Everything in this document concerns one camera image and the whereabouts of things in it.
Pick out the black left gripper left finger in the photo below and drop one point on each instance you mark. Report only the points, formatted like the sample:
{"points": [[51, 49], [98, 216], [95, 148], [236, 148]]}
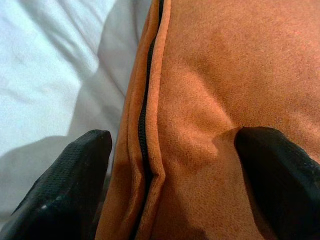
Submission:
{"points": [[65, 187]]}

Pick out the light grey blanket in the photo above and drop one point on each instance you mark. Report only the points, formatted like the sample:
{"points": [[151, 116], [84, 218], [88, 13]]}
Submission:
{"points": [[37, 62]]}

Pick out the orange pillow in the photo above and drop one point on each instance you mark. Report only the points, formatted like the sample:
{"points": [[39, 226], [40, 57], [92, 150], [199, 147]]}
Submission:
{"points": [[212, 75]]}

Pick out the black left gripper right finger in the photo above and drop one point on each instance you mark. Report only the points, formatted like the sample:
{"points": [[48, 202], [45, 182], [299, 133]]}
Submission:
{"points": [[282, 185]]}

